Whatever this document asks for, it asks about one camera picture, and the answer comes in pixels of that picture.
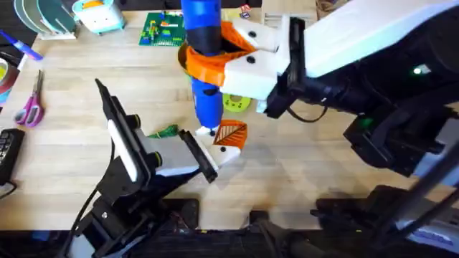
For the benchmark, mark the white rack with plates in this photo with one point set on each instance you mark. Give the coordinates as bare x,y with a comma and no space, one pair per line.
50,16

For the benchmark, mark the black upright wrist plate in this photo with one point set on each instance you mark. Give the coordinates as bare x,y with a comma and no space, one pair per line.
123,139

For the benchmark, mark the blue electric screwdriver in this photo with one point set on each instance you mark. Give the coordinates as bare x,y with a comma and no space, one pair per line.
206,100

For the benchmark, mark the green disc with holes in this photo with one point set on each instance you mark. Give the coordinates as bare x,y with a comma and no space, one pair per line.
236,103

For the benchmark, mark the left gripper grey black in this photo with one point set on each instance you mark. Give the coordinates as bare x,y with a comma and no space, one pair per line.
168,156

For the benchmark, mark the blue marker pen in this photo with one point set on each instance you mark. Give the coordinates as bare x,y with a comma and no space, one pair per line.
23,46

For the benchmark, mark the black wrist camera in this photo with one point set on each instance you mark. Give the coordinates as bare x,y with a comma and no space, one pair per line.
283,98

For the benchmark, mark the pale blue toy appliance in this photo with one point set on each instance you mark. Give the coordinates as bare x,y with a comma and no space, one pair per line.
100,16

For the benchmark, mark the green toy vegetable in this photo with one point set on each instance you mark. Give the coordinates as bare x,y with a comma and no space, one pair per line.
165,132

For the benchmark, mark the black keypad device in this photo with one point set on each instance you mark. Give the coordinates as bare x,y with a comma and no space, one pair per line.
9,154

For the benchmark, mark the small red blue toy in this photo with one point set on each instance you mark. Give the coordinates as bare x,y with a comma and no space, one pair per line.
245,11

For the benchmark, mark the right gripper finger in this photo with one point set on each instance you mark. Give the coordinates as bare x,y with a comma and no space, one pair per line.
251,73

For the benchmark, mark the pale wooden box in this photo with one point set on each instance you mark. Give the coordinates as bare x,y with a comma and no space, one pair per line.
283,9

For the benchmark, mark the tape roll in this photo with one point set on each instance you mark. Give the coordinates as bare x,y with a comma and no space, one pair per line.
8,80

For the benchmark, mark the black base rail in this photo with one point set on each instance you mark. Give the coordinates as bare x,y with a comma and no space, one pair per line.
215,247

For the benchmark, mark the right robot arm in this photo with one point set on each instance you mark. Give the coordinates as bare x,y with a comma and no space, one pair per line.
394,150

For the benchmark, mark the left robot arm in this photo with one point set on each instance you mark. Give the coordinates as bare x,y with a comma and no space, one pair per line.
107,229

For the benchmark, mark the green board with toy blocks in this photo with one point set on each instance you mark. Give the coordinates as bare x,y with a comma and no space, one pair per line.
161,30

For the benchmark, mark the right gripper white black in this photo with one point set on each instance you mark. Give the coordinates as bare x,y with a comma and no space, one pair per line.
358,32

